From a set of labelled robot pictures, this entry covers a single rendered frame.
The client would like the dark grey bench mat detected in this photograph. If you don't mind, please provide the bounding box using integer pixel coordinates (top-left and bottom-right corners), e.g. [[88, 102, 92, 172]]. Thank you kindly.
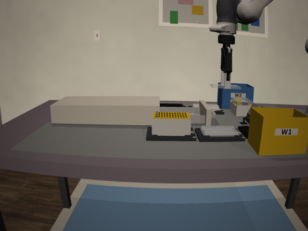
[[10, 109, 308, 160]]

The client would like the blue open-top bin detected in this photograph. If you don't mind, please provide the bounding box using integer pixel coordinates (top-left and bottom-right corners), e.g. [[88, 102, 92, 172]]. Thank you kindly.
[[217, 83, 254, 109]]

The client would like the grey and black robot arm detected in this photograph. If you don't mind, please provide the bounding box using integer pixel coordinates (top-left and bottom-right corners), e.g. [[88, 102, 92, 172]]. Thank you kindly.
[[209, 0, 273, 36]]

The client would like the yellow open-top bin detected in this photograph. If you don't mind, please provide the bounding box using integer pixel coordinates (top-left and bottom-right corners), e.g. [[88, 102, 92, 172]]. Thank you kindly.
[[247, 107, 308, 156]]

